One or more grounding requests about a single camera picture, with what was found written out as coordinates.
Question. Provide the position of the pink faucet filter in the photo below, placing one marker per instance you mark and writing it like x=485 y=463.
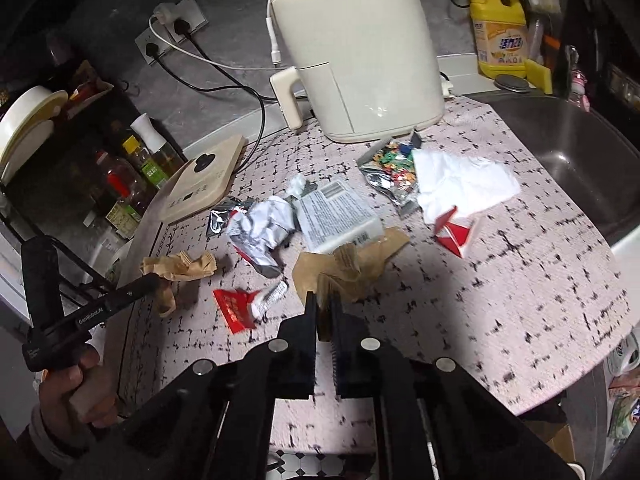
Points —
x=577 y=82

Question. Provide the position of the small crumpled white tissue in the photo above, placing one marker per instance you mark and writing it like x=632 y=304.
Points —
x=300 y=187

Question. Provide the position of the red and white wrapper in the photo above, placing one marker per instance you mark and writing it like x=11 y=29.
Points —
x=455 y=235

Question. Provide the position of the clear plastic cup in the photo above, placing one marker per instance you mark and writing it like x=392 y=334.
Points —
x=537 y=35

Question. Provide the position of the small dark foil wrapper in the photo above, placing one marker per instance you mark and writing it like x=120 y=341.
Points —
x=222 y=215

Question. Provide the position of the colourful plastic bags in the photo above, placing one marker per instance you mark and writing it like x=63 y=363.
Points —
x=625 y=400

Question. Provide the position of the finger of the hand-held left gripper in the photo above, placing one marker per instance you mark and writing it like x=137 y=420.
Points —
x=142 y=287

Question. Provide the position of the yellow cap sauce bottle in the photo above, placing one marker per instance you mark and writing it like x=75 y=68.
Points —
x=145 y=165

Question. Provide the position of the yellow detergent bottle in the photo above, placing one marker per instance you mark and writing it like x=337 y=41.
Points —
x=500 y=35

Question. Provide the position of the steel sink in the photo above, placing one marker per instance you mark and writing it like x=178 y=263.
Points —
x=575 y=160

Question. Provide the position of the stack of white plates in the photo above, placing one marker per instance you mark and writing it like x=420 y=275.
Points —
x=25 y=120

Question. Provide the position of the grey sink strainer lid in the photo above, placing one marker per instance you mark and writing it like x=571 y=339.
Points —
x=511 y=83

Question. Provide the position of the person's left forearm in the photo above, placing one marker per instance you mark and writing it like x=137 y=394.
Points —
x=35 y=455

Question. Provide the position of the brown paper bag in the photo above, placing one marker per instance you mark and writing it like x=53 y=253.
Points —
x=310 y=270

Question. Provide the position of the white labelled packet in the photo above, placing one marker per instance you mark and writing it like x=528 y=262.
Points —
x=335 y=215

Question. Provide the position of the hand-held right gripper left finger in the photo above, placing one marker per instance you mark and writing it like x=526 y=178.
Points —
x=311 y=321

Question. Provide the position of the white cap oil bottle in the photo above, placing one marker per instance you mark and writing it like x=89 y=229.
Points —
x=150 y=135

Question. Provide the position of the grey wall socket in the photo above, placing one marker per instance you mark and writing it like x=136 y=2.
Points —
x=145 y=40
x=195 y=12

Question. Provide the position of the crumpled silver foil bag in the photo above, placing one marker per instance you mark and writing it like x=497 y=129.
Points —
x=260 y=230

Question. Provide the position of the green label jar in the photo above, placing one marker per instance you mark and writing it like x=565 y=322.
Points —
x=122 y=217

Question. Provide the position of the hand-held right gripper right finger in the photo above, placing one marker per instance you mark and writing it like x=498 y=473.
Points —
x=336 y=321

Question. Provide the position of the large white tissue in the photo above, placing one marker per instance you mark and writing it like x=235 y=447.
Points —
x=465 y=180

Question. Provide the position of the brown paper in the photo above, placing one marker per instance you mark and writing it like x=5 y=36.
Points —
x=180 y=267

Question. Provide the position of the white plug adapter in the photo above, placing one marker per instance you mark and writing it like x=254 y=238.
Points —
x=163 y=12

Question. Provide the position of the yellow sponge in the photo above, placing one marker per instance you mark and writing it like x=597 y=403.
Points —
x=539 y=76

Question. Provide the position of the person's left hand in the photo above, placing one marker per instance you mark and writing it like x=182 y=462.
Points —
x=55 y=400

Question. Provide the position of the colourful snack wrapper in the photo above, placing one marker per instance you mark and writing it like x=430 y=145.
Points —
x=395 y=170

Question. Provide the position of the small white wrapper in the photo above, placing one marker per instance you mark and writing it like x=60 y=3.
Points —
x=270 y=297

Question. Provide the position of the cream air fryer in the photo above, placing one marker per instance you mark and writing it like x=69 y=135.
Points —
x=360 y=50

